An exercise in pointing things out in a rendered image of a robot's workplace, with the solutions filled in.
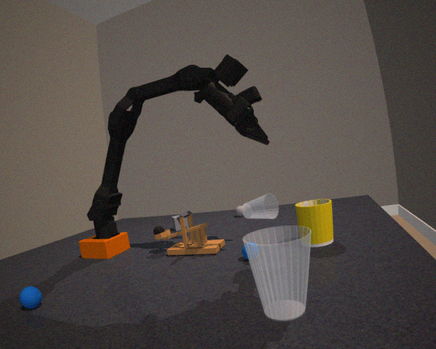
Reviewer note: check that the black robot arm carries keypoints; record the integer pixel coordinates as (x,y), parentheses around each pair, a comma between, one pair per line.
(121,124)

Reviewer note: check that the white ball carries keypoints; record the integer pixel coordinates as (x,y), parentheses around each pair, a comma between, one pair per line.
(238,211)

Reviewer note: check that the yellow cup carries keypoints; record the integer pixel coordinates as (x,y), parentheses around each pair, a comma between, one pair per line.
(317,216)

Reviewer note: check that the clear plastic cup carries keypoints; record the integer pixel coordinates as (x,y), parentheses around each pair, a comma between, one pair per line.
(279,259)
(265,207)

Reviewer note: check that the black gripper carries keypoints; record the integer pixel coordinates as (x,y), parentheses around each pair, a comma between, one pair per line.
(247,122)

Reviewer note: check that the black ball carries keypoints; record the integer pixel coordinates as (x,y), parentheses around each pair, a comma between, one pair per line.
(158,229)

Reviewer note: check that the blue ball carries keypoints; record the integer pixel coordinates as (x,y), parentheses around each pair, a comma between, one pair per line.
(244,252)
(30,297)

